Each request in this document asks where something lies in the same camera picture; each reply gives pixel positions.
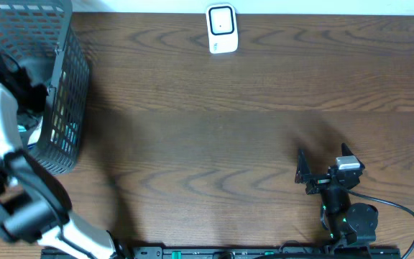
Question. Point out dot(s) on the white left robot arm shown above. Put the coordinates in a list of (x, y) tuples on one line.
[(34, 206)]

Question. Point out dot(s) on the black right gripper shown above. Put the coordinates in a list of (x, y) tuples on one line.
[(318, 181)]

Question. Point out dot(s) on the white barcode scanner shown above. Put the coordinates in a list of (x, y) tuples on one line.
[(223, 34)]

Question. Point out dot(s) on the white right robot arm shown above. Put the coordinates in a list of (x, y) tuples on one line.
[(350, 224)]

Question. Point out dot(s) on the grey plastic mesh basket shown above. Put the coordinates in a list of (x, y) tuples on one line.
[(37, 36)]

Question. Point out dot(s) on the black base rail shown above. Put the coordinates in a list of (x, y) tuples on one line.
[(154, 252)]

